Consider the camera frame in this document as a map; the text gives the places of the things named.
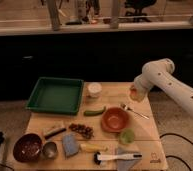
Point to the bunch of dark grapes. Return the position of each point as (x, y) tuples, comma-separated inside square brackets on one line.
[(85, 131)]

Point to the green pepper toy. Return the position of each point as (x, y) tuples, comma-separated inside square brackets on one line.
[(127, 136)]

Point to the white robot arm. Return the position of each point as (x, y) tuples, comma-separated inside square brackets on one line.
[(159, 73)]

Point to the yellow banana toy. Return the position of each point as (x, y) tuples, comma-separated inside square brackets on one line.
[(92, 147)]

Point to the red yellow apple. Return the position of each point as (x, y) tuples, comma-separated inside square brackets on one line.
[(135, 95)]

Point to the black office chair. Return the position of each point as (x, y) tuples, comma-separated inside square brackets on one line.
[(138, 6)]

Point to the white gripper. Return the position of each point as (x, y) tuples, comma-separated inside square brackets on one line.
[(142, 84)]

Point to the orange bowl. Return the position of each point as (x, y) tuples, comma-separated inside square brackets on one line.
[(114, 120)]

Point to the grey cloth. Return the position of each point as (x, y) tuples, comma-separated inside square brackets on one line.
[(126, 165)]

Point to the blue sponge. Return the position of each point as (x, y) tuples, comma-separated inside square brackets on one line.
[(70, 145)]

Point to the small metal cup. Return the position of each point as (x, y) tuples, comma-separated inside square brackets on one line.
[(50, 150)]

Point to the green plastic tray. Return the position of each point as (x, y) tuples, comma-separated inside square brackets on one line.
[(56, 95)]

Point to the white paper cup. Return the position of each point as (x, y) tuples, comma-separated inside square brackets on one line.
[(94, 89)]

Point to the dark red bowl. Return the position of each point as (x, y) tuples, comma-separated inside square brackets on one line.
[(27, 148)]

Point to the white dish brush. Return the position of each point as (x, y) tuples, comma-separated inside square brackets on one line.
[(98, 157)]

